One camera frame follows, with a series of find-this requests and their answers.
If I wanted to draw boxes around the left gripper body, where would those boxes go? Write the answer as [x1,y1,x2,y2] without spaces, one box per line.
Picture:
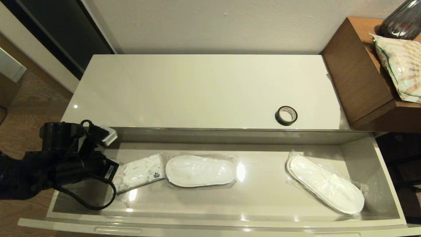
[55,157,119,189]

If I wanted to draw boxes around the white glossy cabinet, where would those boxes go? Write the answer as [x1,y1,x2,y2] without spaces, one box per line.
[61,54,351,132]

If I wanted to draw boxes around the white cabinet drawer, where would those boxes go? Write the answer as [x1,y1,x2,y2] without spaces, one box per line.
[18,128,421,237]

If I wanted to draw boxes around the brown wooden side cabinet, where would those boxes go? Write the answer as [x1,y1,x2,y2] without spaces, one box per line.
[321,16,421,133]

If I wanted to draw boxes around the white tissue pack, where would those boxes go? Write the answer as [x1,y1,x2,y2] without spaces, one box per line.
[113,153,165,194]

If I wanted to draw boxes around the white slippers in plastic wrap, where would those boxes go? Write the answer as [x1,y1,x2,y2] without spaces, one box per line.
[285,151,368,216]
[164,153,238,189]

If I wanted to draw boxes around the black door panel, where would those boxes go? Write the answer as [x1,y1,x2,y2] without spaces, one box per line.
[0,0,116,81]

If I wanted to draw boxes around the black tape roll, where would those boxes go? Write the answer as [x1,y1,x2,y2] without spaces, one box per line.
[275,106,298,126]

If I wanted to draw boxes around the clear snack bag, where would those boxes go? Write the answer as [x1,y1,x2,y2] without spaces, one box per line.
[369,32,421,104]

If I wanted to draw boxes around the dark glass vase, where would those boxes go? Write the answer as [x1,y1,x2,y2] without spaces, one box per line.
[379,0,421,40]

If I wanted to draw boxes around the black cable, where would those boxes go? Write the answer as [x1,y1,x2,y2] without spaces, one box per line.
[55,174,117,210]

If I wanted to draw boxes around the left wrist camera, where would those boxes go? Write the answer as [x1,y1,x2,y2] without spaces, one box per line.
[79,124,118,159]

